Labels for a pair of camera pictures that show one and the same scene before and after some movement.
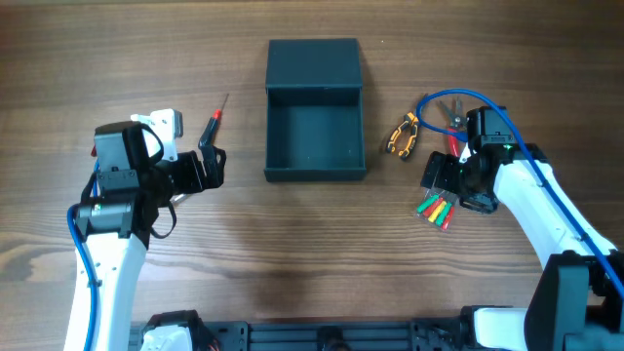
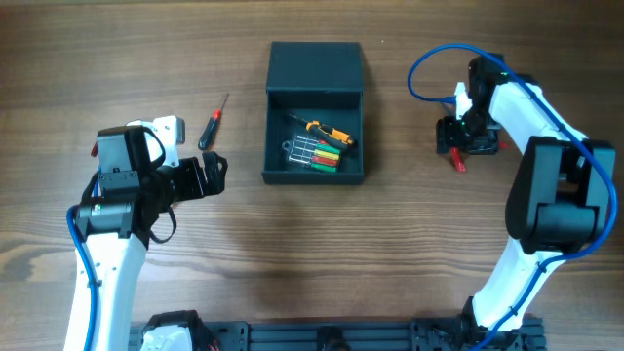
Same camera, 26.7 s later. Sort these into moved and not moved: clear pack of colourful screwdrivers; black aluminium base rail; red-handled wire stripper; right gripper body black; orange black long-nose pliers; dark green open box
Moved: red-handled wire stripper; right gripper body black; clear pack of colourful screwdrivers; orange black long-nose pliers
Not moved: dark green open box; black aluminium base rail
